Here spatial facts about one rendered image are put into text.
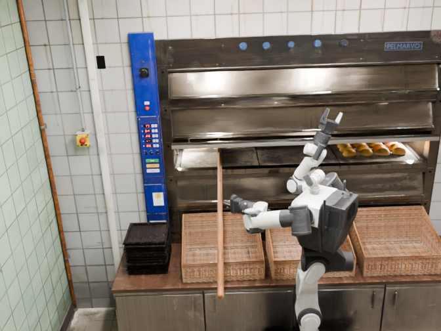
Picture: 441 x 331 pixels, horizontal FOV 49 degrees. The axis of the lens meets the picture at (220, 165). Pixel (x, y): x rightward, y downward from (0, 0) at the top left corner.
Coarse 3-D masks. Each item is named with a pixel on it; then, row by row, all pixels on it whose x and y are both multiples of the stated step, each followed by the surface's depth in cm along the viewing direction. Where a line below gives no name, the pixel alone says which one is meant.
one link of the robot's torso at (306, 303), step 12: (300, 264) 282; (312, 264) 266; (300, 276) 276; (312, 276) 267; (300, 288) 272; (312, 288) 271; (300, 300) 277; (312, 300) 277; (300, 312) 280; (312, 312) 278; (300, 324) 282
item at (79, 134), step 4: (76, 132) 330; (80, 132) 330; (84, 132) 330; (88, 132) 329; (76, 136) 328; (80, 136) 328; (84, 136) 328; (88, 136) 328; (92, 136) 334; (76, 140) 330; (88, 140) 329; (92, 140) 334; (80, 144) 331; (84, 144) 331; (88, 144) 331; (92, 144) 333
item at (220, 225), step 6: (222, 228) 267; (222, 234) 261; (222, 240) 255; (222, 246) 249; (222, 252) 244; (222, 258) 239; (222, 264) 235; (222, 270) 230; (222, 276) 225; (222, 282) 221; (222, 288) 217; (222, 294) 213
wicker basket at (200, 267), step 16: (192, 224) 357; (208, 224) 357; (224, 224) 357; (240, 224) 357; (192, 240) 358; (240, 240) 359; (256, 240) 359; (192, 256) 351; (208, 256) 350; (224, 256) 350; (240, 256) 349; (192, 272) 320; (208, 272) 332; (224, 272) 332; (240, 272) 321; (256, 272) 322
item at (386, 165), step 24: (192, 168) 350; (216, 168) 349; (240, 168) 347; (264, 168) 346; (288, 168) 346; (312, 168) 347; (336, 168) 347; (360, 168) 347; (384, 168) 347; (408, 168) 347
